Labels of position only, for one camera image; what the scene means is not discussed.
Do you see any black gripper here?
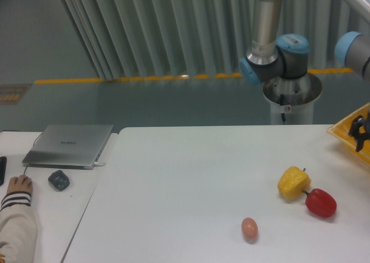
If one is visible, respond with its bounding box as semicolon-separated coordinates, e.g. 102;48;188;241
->
349;108;370;152

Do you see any yellow bell pepper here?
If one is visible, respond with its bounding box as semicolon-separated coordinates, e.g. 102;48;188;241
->
277;166;311;200

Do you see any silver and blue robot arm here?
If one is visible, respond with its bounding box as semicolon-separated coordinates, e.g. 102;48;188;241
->
239;0;369;152

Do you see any white striped sleeve forearm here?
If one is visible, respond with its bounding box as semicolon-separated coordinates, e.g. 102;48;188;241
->
1;191;38;262

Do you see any yellow plastic basket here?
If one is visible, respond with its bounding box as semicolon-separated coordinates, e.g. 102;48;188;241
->
327;103;369;164

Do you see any red bell pepper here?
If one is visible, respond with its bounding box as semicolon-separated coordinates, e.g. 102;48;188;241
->
302;188;337;218

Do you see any person's hand on mouse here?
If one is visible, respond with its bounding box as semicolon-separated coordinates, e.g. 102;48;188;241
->
6;175;33;195

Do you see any brown egg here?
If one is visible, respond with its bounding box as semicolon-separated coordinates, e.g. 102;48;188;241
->
241;217;258;239

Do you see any white pleated curtain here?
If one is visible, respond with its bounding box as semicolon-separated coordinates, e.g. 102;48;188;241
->
62;0;369;80

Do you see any silver laptop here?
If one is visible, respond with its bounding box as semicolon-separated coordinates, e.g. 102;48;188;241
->
23;124;113;169

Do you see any dark grey small device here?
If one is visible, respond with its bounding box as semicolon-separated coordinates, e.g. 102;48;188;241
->
48;170;70;191

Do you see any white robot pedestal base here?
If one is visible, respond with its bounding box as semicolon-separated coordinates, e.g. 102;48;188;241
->
263;73;322;125

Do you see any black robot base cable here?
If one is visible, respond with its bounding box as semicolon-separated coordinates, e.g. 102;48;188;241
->
279;93;287;125

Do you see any grey mouse cable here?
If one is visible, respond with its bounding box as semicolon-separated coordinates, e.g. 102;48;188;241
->
0;129;44;177

